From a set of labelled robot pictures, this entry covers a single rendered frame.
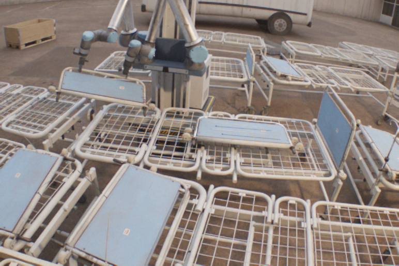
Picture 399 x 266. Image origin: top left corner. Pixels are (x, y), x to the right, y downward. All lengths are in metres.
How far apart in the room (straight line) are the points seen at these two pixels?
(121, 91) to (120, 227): 1.28
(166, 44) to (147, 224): 1.73
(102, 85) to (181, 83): 0.82
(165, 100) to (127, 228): 1.81
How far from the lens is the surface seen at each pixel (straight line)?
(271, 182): 2.79
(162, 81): 2.93
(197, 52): 2.35
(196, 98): 3.07
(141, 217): 1.57
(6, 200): 1.86
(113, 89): 2.46
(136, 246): 1.45
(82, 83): 2.43
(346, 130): 2.18
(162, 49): 2.79
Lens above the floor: 1.71
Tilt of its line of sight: 27 degrees down
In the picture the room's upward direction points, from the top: 5 degrees clockwise
